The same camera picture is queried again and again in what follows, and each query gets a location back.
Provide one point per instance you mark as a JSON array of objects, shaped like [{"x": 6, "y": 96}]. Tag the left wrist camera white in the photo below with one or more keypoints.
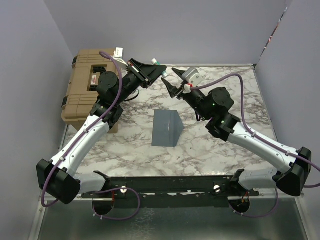
[{"x": 118, "y": 57}]

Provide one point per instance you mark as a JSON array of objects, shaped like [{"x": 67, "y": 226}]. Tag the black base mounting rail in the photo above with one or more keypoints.
[{"x": 171, "y": 191}]

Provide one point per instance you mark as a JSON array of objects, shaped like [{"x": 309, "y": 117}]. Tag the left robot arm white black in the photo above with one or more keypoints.
[{"x": 58, "y": 176}]

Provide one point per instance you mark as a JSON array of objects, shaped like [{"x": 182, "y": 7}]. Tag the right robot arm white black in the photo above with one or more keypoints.
[{"x": 290, "y": 167}]

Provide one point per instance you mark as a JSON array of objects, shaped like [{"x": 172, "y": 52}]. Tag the grey paper envelope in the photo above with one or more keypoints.
[{"x": 167, "y": 128}]

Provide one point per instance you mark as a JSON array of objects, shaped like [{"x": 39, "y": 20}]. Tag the green white glue stick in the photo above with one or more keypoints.
[{"x": 164, "y": 74}]

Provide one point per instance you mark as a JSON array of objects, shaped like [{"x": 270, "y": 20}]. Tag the tan plastic tool case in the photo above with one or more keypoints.
[{"x": 81, "y": 95}]

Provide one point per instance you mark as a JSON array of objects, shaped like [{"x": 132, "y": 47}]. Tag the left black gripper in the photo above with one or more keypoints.
[{"x": 147, "y": 72}]

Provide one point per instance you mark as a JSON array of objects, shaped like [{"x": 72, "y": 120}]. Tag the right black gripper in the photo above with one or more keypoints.
[{"x": 173, "y": 91}]

